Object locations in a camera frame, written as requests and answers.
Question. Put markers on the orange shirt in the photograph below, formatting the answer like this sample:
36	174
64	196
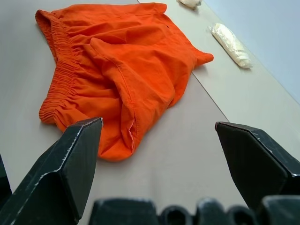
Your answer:
117	70

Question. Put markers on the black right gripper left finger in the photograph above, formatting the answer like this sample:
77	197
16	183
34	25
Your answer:
51	178

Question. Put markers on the cream packet in clear plastic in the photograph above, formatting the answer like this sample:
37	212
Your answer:
230	45

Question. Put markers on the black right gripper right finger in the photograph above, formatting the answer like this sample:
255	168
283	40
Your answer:
255	164

